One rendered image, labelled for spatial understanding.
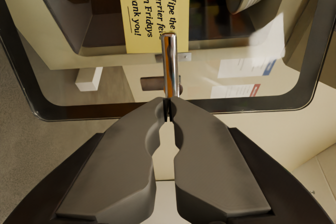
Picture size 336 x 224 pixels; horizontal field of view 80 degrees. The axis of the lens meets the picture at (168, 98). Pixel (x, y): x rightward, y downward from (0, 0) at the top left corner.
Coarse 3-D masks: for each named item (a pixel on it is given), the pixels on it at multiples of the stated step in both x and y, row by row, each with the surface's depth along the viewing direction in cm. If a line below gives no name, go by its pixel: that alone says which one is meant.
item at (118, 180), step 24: (120, 120) 10; (144, 120) 10; (120, 144) 8; (144, 144) 8; (96, 168) 7; (120, 168) 7; (144, 168) 7; (72, 192) 7; (96, 192) 6; (120, 192) 6; (144, 192) 7; (72, 216) 6; (96, 216) 6; (120, 216) 6; (144, 216) 7
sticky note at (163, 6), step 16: (128, 0) 22; (144, 0) 22; (160, 0) 22; (176, 0) 22; (128, 16) 23; (144, 16) 23; (160, 16) 23; (176, 16) 23; (128, 32) 24; (144, 32) 24; (160, 32) 24; (176, 32) 24; (128, 48) 25; (144, 48) 25; (160, 48) 25
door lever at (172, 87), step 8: (168, 32) 19; (168, 40) 19; (176, 40) 20; (168, 48) 20; (176, 48) 20; (168, 56) 20; (176, 56) 20; (168, 64) 21; (176, 64) 21; (168, 72) 21; (176, 72) 21; (168, 80) 21; (176, 80) 21; (168, 88) 22; (176, 88) 22; (168, 96) 22
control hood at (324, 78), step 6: (330, 42) 31; (330, 48) 31; (330, 54) 32; (330, 60) 32; (324, 66) 33; (330, 66) 33; (324, 72) 34; (330, 72) 33; (324, 78) 35; (330, 78) 34; (330, 84) 35
